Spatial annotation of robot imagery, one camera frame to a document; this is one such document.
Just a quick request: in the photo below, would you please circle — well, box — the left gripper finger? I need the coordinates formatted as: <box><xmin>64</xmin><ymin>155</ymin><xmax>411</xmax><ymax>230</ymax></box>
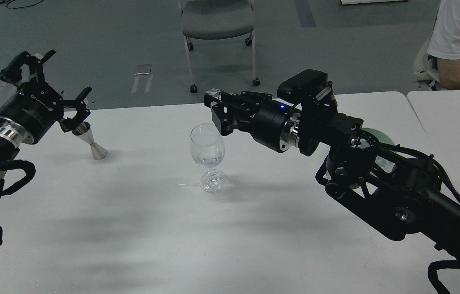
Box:
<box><xmin>0</xmin><ymin>49</ymin><xmax>56</xmax><ymax>88</ymax></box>
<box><xmin>59</xmin><ymin>86</ymin><xmax>92</xmax><ymax>132</ymax></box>

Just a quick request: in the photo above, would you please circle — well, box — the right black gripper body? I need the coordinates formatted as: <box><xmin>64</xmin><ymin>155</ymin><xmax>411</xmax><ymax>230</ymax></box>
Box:
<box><xmin>237</xmin><ymin>93</ymin><xmax>300</xmax><ymax>153</ymax></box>

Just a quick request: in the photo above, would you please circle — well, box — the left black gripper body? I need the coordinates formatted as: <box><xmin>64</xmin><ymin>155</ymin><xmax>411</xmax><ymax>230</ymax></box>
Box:
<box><xmin>0</xmin><ymin>84</ymin><xmax>63</xmax><ymax>145</ymax></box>

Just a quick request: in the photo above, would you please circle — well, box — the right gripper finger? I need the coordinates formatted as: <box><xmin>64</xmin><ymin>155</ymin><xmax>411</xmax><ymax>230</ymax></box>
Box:
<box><xmin>210</xmin><ymin>102</ymin><xmax>240</xmax><ymax>136</ymax></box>
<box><xmin>204</xmin><ymin>91</ymin><xmax>255</xmax><ymax>107</ymax></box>

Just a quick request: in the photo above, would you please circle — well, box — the clear ice cube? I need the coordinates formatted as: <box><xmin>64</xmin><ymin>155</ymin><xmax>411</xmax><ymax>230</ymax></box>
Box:
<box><xmin>206</xmin><ymin>89</ymin><xmax>222</xmax><ymax>99</ymax></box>

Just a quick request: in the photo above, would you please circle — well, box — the steel double jigger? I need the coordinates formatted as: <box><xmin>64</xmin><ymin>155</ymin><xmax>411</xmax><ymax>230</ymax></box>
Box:
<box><xmin>71</xmin><ymin>121</ymin><xmax>107</xmax><ymax>160</ymax></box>

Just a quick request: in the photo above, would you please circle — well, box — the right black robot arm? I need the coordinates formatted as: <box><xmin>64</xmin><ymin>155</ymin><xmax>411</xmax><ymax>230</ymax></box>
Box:
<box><xmin>204</xmin><ymin>86</ymin><xmax>460</xmax><ymax>294</ymax></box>

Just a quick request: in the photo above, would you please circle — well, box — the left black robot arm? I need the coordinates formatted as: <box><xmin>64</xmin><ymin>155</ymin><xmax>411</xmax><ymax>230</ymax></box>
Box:
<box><xmin>0</xmin><ymin>50</ymin><xmax>91</xmax><ymax>246</ymax></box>

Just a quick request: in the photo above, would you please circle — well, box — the clear wine glass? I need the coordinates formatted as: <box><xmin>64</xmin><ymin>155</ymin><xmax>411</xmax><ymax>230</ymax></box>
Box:
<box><xmin>189</xmin><ymin>123</ymin><xmax>228</xmax><ymax>194</ymax></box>

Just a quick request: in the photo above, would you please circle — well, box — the grey office chair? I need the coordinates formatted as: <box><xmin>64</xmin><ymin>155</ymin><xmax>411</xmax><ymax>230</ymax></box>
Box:
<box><xmin>177</xmin><ymin>0</ymin><xmax>261</xmax><ymax>94</ymax></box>

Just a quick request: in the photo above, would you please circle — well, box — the green bowl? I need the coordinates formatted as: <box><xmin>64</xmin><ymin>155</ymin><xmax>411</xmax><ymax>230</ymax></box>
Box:
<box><xmin>360</xmin><ymin>127</ymin><xmax>397</xmax><ymax>172</ymax></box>

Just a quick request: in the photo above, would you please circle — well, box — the white office chair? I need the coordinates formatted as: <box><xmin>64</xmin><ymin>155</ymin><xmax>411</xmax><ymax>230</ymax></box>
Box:
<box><xmin>411</xmin><ymin>36</ymin><xmax>444</xmax><ymax>91</ymax></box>

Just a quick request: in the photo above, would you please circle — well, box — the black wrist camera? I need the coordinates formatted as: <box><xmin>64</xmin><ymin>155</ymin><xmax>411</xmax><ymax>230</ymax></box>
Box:
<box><xmin>276</xmin><ymin>69</ymin><xmax>332</xmax><ymax>105</ymax></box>

